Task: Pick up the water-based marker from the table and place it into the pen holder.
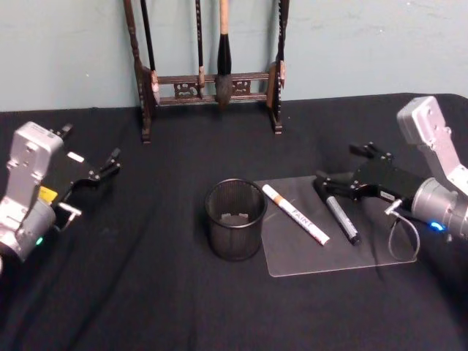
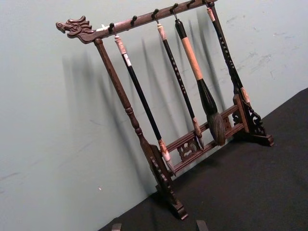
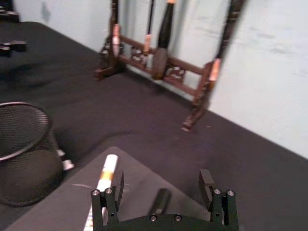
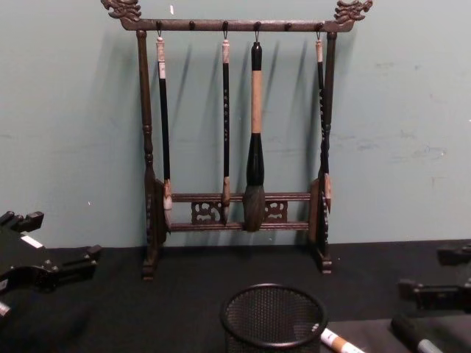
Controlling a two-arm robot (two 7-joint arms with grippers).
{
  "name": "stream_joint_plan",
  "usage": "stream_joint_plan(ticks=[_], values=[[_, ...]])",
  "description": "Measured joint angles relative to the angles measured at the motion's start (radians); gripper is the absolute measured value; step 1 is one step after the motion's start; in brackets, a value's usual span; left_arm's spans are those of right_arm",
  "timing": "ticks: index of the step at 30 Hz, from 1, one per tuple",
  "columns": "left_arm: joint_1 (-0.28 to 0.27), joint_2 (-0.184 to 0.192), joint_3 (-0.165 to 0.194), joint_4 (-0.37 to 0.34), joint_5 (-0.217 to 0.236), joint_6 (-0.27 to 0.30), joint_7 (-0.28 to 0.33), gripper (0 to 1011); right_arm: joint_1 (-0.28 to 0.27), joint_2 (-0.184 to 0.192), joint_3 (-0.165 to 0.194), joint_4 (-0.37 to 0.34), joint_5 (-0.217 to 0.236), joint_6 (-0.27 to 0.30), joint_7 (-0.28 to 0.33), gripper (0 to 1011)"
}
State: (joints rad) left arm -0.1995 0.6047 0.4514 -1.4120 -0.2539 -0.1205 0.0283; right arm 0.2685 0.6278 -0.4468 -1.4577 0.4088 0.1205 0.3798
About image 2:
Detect black brush with dotted marks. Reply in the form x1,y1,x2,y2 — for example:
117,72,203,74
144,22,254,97
206,7,252,107

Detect black table cloth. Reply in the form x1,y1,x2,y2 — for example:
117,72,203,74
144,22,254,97
98,87,308,231

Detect carved dark wooden brush rack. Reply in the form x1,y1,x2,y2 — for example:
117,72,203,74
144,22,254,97
55,0,275,221

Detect black brush with white label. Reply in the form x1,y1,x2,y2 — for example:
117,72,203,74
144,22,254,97
114,34,177,177

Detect thin black brush pale marks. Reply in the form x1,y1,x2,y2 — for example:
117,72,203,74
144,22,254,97
156,22,205,150

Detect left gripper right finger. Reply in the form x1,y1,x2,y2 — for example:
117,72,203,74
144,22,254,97
195,219,209,231

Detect large brush with tan handle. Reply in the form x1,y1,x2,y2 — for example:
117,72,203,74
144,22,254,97
174,18,227,147

